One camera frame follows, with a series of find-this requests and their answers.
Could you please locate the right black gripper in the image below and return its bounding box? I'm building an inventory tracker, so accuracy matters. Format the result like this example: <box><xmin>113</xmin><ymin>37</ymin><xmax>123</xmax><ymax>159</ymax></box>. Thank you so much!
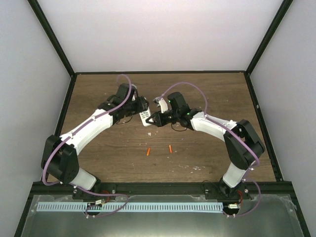
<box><xmin>147</xmin><ymin>111</ymin><xmax>179</xmax><ymax>127</ymax></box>

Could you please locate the white remote control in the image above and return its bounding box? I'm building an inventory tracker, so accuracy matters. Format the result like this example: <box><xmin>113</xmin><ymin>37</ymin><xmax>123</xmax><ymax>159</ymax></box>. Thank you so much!
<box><xmin>139</xmin><ymin>109</ymin><xmax>151</xmax><ymax>127</ymax></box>

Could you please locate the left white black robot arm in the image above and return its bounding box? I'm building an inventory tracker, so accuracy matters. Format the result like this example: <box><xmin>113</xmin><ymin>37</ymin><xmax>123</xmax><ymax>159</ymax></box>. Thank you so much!
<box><xmin>41</xmin><ymin>83</ymin><xmax>149</xmax><ymax>199</ymax></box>

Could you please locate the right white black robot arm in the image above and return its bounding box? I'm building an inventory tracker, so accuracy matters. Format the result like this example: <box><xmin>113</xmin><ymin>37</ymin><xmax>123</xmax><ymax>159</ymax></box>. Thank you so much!
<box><xmin>146</xmin><ymin>92</ymin><xmax>265</xmax><ymax>199</ymax></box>

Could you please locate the left orange battery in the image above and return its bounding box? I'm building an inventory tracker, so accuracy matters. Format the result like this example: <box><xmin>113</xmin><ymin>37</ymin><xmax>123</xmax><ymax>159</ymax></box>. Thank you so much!
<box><xmin>146</xmin><ymin>147</ymin><xmax>151</xmax><ymax>156</ymax></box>

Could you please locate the metal front plate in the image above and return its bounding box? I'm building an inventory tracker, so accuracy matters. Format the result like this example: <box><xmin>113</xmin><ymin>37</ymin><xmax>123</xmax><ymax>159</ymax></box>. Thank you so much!
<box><xmin>21</xmin><ymin>195</ymin><xmax>303</xmax><ymax>237</ymax></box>

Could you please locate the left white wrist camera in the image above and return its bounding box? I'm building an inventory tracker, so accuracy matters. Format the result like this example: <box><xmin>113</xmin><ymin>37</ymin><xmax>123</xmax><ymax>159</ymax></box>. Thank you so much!
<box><xmin>131</xmin><ymin>84</ymin><xmax>138</xmax><ymax>101</ymax></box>

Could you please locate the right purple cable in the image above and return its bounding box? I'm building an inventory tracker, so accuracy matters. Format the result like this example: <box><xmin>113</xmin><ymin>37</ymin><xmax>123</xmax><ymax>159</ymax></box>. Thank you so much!
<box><xmin>159</xmin><ymin>82</ymin><xmax>262</xmax><ymax>218</ymax></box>

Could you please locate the purple cable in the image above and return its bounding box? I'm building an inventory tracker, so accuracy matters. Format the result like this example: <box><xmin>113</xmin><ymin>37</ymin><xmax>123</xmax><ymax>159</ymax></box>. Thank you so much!
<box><xmin>159</xmin><ymin>82</ymin><xmax>262</xmax><ymax>218</ymax></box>
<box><xmin>42</xmin><ymin>74</ymin><xmax>131</xmax><ymax>219</ymax></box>

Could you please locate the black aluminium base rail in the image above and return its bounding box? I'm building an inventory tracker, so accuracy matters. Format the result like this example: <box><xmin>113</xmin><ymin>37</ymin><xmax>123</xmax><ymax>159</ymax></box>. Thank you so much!
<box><xmin>29</xmin><ymin>181</ymin><xmax>296</xmax><ymax>201</ymax></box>

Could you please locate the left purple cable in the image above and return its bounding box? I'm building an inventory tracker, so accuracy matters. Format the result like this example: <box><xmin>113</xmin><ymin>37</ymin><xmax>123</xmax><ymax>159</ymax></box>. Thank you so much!
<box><xmin>42</xmin><ymin>74</ymin><xmax>131</xmax><ymax>219</ymax></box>

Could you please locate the light blue slotted cable duct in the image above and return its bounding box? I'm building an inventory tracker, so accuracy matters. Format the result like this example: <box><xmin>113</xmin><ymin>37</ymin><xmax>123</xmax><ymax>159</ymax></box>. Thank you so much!
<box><xmin>36</xmin><ymin>202</ymin><xmax>223</xmax><ymax>213</ymax></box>

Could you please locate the black enclosure frame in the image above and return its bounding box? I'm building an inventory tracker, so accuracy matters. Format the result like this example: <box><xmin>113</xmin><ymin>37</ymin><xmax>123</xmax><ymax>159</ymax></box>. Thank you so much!
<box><xmin>13</xmin><ymin>0</ymin><xmax>312</xmax><ymax>237</ymax></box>

